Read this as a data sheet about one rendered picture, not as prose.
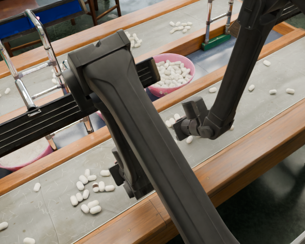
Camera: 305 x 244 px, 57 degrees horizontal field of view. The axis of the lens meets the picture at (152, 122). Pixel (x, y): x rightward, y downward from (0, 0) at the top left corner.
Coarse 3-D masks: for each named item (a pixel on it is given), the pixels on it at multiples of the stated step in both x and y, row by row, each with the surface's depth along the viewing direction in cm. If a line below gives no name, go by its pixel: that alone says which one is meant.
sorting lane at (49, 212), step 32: (256, 64) 139; (288, 64) 138; (192, 96) 127; (256, 96) 125; (288, 96) 124; (256, 128) 113; (96, 160) 108; (192, 160) 105; (32, 192) 101; (64, 192) 100; (96, 192) 99; (32, 224) 93; (64, 224) 92; (96, 224) 91
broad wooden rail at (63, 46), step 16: (176, 0) 183; (192, 0) 183; (128, 16) 174; (144, 16) 172; (80, 32) 165; (96, 32) 164; (112, 32) 165; (64, 48) 155; (0, 64) 149; (16, 64) 148; (32, 64) 149
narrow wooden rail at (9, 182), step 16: (304, 32) 151; (272, 48) 143; (208, 80) 130; (176, 96) 125; (80, 144) 110; (96, 144) 112; (48, 160) 106; (64, 160) 107; (16, 176) 102; (32, 176) 103; (0, 192) 99
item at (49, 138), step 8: (64, 64) 86; (16, 80) 82; (24, 88) 80; (24, 96) 77; (32, 104) 75; (40, 112) 75; (80, 120) 108; (88, 120) 110; (64, 128) 106; (88, 128) 112; (48, 136) 103
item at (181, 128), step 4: (180, 120) 98; (184, 120) 97; (188, 120) 95; (172, 124) 97; (176, 124) 97; (180, 124) 97; (184, 124) 95; (188, 124) 93; (172, 128) 98; (176, 128) 97; (180, 128) 97; (184, 128) 95; (188, 128) 93; (176, 132) 97; (180, 132) 97; (184, 132) 96; (188, 132) 93; (180, 136) 97; (184, 136) 98; (188, 136) 99; (180, 140) 97
